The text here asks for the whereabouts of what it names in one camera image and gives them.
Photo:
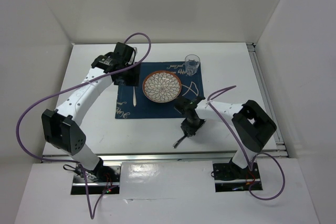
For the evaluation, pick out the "aluminium front rail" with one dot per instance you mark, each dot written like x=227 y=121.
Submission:
x=170 y=156

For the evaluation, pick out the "blue fish placemat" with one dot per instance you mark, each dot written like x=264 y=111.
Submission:
x=192 y=86

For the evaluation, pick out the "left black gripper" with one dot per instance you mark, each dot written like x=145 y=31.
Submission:
x=133 y=81

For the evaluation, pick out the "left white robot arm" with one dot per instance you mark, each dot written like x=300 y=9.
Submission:
x=62 y=125

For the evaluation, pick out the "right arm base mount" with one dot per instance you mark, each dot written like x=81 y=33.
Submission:
x=230 y=178

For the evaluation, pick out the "floral ceramic plate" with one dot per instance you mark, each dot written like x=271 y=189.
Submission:
x=162 y=86

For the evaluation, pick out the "aluminium rail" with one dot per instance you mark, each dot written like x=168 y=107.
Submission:
x=170 y=156
x=281 y=148

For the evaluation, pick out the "clear drinking glass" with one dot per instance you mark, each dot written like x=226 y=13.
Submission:
x=192 y=63

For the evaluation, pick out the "silver table knife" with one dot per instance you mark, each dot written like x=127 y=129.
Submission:
x=179 y=141

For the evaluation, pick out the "aluminium right side rail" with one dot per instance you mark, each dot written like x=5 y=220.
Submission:
x=281 y=148

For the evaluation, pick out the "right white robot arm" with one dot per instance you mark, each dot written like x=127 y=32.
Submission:
x=249 y=124

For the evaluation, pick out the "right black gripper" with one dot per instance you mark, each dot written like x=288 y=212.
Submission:
x=191 y=131

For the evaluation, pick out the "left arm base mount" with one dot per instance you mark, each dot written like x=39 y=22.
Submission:
x=109 y=181

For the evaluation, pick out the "silver fork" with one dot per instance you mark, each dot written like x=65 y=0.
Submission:
x=134 y=97

